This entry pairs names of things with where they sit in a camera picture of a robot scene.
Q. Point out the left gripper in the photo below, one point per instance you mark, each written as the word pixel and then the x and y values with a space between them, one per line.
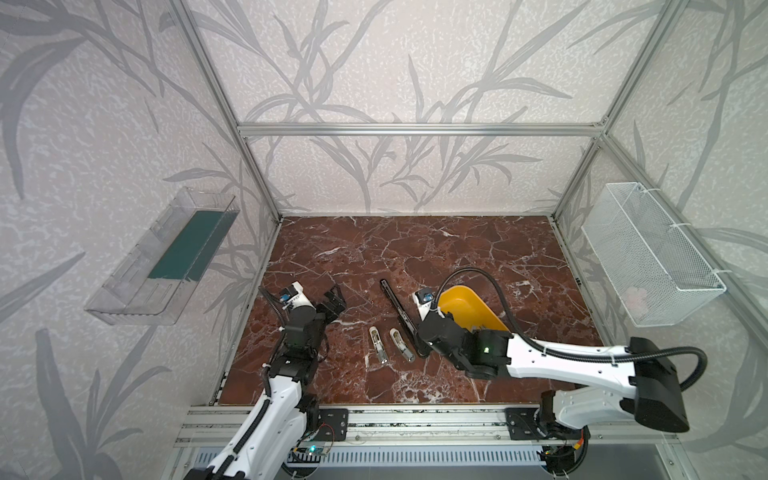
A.
pixel 324 309

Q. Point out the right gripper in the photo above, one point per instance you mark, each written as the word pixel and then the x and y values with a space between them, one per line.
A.
pixel 417 327

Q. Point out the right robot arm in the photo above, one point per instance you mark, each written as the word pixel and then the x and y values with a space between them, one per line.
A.
pixel 612 383

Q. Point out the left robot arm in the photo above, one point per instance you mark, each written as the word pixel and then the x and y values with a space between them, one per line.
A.
pixel 286 413

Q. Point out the yellow plastic tray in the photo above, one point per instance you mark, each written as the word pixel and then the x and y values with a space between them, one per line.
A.
pixel 468 310

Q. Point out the green circuit board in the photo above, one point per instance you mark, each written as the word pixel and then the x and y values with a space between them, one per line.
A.
pixel 310 453

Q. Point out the clear plastic wall shelf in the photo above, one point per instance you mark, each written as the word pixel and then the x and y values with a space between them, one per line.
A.
pixel 153 284

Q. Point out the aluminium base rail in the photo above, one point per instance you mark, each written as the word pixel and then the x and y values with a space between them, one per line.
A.
pixel 409 435

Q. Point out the white wire basket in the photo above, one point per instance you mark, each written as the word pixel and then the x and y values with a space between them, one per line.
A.
pixel 658 274

